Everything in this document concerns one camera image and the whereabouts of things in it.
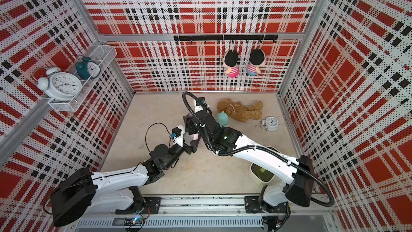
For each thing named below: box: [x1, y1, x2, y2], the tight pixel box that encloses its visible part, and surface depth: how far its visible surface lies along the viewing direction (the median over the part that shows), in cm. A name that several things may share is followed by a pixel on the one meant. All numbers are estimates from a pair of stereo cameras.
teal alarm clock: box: [75, 56, 101, 80], surface depth 74 cm
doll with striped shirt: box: [246, 48, 267, 77], surface depth 97 cm
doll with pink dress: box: [222, 49, 240, 79], surface depth 98 cm
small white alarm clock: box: [259, 116, 279, 132], surface depth 101 cm
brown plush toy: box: [216, 97, 264, 123], surface depth 100 cm
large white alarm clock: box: [36, 67, 83, 103], surface depth 63 cm
